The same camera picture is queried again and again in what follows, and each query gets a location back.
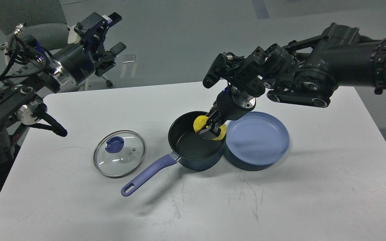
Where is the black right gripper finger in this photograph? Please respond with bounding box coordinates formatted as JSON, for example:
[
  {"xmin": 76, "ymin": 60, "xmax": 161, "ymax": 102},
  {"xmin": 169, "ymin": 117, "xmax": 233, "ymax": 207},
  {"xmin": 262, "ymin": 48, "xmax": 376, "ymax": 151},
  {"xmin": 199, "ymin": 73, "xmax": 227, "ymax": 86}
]
[
  {"xmin": 199, "ymin": 116, "xmax": 217, "ymax": 133},
  {"xmin": 198, "ymin": 122, "xmax": 224, "ymax": 140}
]

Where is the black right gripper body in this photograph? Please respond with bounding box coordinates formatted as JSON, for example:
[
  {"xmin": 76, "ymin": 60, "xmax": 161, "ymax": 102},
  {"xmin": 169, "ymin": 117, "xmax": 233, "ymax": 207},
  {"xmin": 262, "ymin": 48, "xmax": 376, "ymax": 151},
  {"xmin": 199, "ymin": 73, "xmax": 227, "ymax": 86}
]
[{"xmin": 216, "ymin": 89, "xmax": 256, "ymax": 122}]

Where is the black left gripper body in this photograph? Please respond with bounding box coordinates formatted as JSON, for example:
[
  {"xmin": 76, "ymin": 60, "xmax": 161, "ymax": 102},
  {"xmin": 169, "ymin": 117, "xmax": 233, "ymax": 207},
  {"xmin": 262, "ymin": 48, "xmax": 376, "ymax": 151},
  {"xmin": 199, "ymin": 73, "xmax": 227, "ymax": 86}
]
[{"xmin": 59, "ymin": 43, "xmax": 95, "ymax": 85}]

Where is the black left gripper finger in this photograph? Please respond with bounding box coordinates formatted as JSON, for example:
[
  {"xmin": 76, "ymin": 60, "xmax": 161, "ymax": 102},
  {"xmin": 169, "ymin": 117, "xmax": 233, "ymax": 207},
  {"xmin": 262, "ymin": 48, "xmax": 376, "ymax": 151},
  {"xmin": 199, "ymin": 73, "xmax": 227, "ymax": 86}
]
[
  {"xmin": 76, "ymin": 12, "xmax": 122, "ymax": 57},
  {"xmin": 94, "ymin": 42, "xmax": 127, "ymax": 77}
]

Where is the yellow potato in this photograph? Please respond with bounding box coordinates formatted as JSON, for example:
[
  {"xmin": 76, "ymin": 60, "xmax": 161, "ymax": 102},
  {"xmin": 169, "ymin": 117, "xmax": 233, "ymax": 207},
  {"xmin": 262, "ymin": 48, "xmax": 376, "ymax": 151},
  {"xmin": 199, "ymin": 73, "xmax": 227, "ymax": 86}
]
[{"xmin": 193, "ymin": 115, "xmax": 227, "ymax": 141}]

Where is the glass lid purple knob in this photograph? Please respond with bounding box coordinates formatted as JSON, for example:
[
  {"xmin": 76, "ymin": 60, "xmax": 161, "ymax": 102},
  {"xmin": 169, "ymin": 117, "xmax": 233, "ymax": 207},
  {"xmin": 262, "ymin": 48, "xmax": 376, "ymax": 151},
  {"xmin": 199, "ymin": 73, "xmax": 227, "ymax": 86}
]
[{"xmin": 92, "ymin": 130, "xmax": 146, "ymax": 178}]

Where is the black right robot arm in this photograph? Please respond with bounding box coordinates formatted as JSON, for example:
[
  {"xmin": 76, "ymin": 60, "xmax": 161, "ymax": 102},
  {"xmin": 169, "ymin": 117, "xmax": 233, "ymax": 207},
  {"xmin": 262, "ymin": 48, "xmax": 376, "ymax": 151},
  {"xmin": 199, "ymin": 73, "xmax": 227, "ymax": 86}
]
[{"xmin": 193, "ymin": 23, "xmax": 386, "ymax": 140}]

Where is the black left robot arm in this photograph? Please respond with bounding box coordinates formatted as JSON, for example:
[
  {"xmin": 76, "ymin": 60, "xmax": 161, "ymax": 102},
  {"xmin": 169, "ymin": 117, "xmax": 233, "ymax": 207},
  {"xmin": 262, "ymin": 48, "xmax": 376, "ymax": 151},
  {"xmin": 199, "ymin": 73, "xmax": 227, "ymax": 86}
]
[{"xmin": 0, "ymin": 12, "xmax": 126, "ymax": 163}]

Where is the blue round plate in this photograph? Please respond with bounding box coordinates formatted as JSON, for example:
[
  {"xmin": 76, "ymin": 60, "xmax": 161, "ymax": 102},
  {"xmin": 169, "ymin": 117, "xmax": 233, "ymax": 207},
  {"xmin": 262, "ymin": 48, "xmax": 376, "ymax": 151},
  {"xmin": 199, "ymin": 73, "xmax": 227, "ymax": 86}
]
[{"xmin": 224, "ymin": 111, "xmax": 290, "ymax": 171}]

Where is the grey office chair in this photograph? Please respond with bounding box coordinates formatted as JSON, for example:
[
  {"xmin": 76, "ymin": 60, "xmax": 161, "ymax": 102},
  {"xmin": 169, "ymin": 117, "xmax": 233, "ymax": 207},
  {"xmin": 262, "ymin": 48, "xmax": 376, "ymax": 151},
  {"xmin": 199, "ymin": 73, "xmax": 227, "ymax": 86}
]
[{"xmin": 0, "ymin": 0, "xmax": 114, "ymax": 91}]

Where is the dark blue saucepan purple handle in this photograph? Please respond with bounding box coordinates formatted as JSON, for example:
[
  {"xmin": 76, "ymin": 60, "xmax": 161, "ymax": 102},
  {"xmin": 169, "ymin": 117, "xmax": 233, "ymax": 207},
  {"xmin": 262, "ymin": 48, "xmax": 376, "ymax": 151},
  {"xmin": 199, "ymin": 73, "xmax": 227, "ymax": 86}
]
[{"xmin": 121, "ymin": 111, "xmax": 227, "ymax": 196}]

